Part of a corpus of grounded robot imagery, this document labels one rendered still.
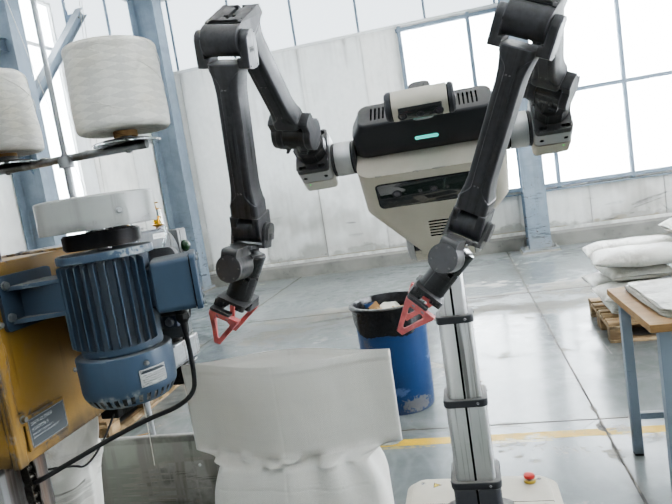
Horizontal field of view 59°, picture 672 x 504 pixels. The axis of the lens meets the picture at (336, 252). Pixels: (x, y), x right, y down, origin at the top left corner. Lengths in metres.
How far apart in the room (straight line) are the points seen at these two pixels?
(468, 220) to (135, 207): 0.61
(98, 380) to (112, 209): 0.26
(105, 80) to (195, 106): 9.07
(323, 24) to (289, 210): 2.91
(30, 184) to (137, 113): 6.27
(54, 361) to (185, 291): 0.27
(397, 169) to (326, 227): 7.95
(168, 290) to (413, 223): 0.84
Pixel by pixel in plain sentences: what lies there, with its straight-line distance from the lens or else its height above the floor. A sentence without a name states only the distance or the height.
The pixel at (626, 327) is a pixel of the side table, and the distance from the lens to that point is 2.84.
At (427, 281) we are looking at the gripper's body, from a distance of 1.19.
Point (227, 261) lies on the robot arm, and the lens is 1.20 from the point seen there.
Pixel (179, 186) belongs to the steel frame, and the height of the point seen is 1.75.
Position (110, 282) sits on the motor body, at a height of 1.28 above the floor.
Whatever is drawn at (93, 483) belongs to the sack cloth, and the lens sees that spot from 1.63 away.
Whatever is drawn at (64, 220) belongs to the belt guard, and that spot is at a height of 1.39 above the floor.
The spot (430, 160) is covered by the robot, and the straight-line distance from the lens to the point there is 1.52.
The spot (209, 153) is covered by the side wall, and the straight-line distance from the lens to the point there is 10.01.
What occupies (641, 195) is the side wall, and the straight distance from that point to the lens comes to 9.53.
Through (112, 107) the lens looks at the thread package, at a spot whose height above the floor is 1.56.
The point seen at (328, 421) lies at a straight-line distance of 1.28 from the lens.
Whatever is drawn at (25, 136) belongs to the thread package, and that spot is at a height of 1.55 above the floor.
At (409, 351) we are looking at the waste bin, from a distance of 3.46.
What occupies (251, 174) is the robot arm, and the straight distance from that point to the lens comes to 1.21.
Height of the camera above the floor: 1.38
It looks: 6 degrees down
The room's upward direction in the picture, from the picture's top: 9 degrees counter-clockwise
